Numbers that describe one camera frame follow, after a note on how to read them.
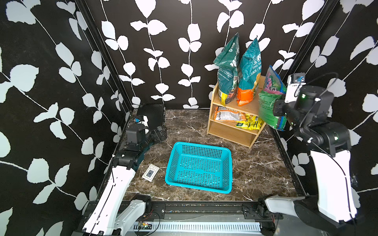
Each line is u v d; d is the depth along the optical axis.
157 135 0.63
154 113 1.12
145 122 0.64
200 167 0.90
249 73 0.66
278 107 0.49
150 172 0.85
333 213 0.35
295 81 0.43
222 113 0.90
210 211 0.75
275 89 0.54
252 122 0.86
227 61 0.60
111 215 0.39
